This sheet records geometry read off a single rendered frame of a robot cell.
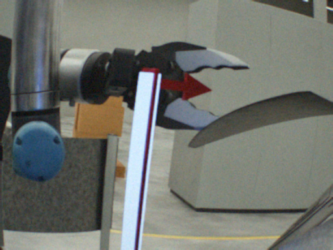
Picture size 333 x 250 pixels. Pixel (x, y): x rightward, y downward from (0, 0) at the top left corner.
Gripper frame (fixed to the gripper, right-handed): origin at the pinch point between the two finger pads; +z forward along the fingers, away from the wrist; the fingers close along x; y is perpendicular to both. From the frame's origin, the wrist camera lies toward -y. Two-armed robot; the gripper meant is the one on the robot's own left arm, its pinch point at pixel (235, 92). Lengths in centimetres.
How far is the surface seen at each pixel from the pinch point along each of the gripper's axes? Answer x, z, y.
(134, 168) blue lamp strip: 10.4, 0.2, -23.3
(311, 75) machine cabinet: -114, -113, 617
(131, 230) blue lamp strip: 16.2, 0.6, -22.8
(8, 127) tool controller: 8.9, -46.0, 16.4
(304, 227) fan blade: 15.7, 11.1, 12.4
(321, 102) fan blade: 1.6, 15.3, -17.4
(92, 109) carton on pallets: -44, -404, 681
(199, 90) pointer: 2.8, 3.3, -19.8
